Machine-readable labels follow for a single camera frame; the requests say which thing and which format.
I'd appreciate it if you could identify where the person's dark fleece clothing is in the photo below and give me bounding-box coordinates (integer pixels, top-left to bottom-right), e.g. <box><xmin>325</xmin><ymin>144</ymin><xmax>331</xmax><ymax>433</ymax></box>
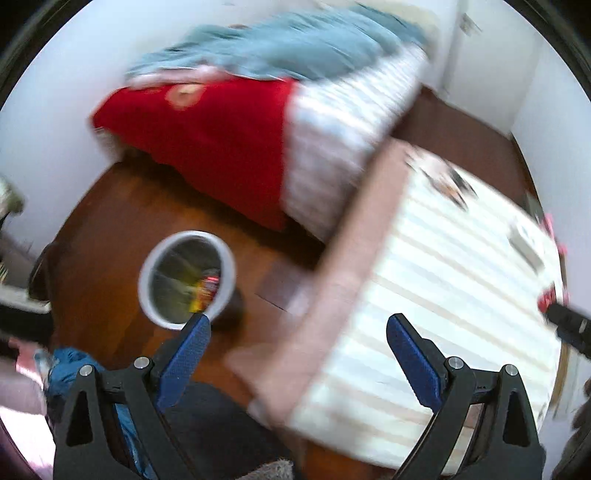
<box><xmin>166</xmin><ymin>383</ymin><xmax>301</xmax><ymax>480</ymax></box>

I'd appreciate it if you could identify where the white rectangular box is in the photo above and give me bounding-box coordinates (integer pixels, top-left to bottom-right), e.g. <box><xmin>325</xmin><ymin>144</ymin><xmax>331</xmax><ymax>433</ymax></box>
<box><xmin>507</xmin><ymin>222</ymin><xmax>544</xmax><ymax>273</ymax></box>

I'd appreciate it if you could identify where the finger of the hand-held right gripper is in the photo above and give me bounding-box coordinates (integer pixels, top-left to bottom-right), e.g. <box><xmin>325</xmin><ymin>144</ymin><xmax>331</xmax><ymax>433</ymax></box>
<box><xmin>546</xmin><ymin>302</ymin><xmax>591</xmax><ymax>326</ymax></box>
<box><xmin>556</xmin><ymin>324</ymin><xmax>591</xmax><ymax>358</ymax></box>

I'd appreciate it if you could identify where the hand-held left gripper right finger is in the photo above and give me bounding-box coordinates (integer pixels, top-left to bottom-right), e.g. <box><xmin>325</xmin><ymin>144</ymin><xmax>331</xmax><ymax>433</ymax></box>
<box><xmin>387</xmin><ymin>314</ymin><xmax>546</xmax><ymax>480</ymax></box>

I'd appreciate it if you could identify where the grey checkered bed sheet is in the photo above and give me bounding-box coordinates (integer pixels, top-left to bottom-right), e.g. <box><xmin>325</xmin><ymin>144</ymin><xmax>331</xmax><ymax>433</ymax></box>
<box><xmin>281</xmin><ymin>44</ymin><xmax>428</xmax><ymax>243</ymax></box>

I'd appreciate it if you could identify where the blue cloth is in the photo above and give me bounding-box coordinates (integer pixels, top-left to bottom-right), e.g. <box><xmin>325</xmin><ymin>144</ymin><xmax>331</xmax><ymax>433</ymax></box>
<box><xmin>44</xmin><ymin>348</ymin><xmax>158</xmax><ymax>480</ymax></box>

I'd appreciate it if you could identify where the light blue quilt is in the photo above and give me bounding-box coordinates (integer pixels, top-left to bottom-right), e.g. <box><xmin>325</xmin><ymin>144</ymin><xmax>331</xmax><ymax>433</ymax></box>
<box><xmin>124</xmin><ymin>9</ymin><xmax>430</xmax><ymax>84</ymax></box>

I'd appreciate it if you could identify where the table with striped cloth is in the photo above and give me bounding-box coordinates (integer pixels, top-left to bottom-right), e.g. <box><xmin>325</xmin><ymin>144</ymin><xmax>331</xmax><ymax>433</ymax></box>
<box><xmin>228</xmin><ymin>138</ymin><xmax>573</xmax><ymax>469</ymax></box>

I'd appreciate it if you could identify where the white door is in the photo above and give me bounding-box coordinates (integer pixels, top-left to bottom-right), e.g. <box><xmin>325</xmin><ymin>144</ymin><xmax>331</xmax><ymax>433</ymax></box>
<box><xmin>455</xmin><ymin>0</ymin><xmax>543</xmax><ymax>134</ymax></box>

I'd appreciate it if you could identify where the orange snack packet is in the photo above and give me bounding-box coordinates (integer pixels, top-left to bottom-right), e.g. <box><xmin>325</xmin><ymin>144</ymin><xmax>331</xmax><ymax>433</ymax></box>
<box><xmin>189</xmin><ymin>279</ymin><xmax>218</xmax><ymax>315</ymax></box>

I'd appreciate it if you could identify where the white round waste bin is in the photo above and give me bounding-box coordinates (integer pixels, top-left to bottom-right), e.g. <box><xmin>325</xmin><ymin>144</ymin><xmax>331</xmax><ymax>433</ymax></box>
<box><xmin>137</xmin><ymin>230</ymin><xmax>245</xmax><ymax>332</ymax></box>

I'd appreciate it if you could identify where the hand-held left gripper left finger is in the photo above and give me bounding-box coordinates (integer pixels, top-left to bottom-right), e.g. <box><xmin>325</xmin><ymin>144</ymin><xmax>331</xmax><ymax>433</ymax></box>
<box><xmin>53</xmin><ymin>314</ymin><xmax>212</xmax><ymax>480</ymax></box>

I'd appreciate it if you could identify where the dark furniture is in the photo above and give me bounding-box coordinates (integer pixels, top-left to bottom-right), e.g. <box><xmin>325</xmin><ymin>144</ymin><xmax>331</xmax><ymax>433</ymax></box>
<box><xmin>0</xmin><ymin>231</ymin><xmax>61</xmax><ymax>344</ymax></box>

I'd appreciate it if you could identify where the red blanket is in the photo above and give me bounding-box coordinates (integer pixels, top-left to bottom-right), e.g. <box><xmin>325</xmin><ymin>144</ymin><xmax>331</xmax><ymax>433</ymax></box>
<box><xmin>90</xmin><ymin>76</ymin><xmax>298</xmax><ymax>232</ymax></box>

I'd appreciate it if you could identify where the pale pink fabric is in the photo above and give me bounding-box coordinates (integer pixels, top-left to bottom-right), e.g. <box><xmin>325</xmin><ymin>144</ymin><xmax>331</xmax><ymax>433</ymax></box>
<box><xmin>0</xmin><ymin>337</ymin><xmax>56</xmax><ymax>480</ymax></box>

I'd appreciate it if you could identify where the pink cloth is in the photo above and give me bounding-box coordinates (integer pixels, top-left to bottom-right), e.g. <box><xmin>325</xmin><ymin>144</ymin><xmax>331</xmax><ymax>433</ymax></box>
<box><xmin>129</xmin><ymin>65</ymin><xmax>227</xmax><ymax>90</ymax></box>

